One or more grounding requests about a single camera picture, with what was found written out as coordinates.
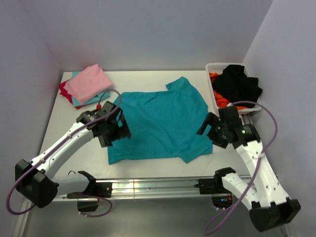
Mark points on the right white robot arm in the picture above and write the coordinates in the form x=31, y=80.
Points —
x=268, y=203

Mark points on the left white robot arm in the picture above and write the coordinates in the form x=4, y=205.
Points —
x=36, y=179

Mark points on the black t shirt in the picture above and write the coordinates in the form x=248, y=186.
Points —
x=251, y=83

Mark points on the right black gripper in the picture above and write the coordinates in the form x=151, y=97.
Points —
x=212, y=120

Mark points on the folded red t shirt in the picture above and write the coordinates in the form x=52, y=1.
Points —
x=65, y=93

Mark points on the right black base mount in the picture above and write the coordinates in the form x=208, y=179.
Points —
x=221, y=198

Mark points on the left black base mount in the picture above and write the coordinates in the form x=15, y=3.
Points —
x=100, y=190

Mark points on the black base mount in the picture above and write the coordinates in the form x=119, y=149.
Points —
x=221, y=198
x=100, y=190

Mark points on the folded pink t shirt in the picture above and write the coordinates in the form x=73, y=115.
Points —
x=88, y=83

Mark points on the folded light teal t shirt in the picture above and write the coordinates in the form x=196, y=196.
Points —
x=94, y=99

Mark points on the white plastic basket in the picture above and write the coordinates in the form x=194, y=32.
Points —
x=218, y=69

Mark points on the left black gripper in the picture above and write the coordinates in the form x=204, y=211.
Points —
x=121, y=132

